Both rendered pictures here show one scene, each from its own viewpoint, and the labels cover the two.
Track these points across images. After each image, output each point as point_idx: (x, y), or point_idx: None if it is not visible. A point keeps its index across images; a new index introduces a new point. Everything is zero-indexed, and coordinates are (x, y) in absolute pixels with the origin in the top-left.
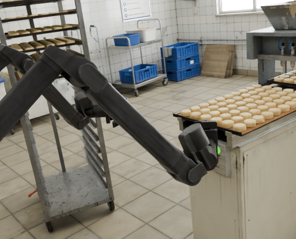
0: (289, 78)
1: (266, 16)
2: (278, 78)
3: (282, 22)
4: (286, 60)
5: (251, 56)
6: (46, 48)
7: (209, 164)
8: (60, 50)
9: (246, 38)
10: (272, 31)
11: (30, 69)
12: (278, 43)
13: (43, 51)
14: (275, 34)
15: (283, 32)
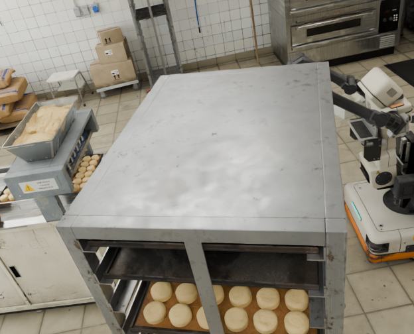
0: (82, 179)
1: (52, 148)
2: (82, 185)
3: (57, 144)
4: (77, 167)
5: (72, 185)
6: (303, 53)
7: None
8: (298, 55)
9: (64, 174)
10: (60, 156)
11: (310, 59)
12: (73, 157)
13: (304, 54)
14: (72, 150)
15: (73, 144)
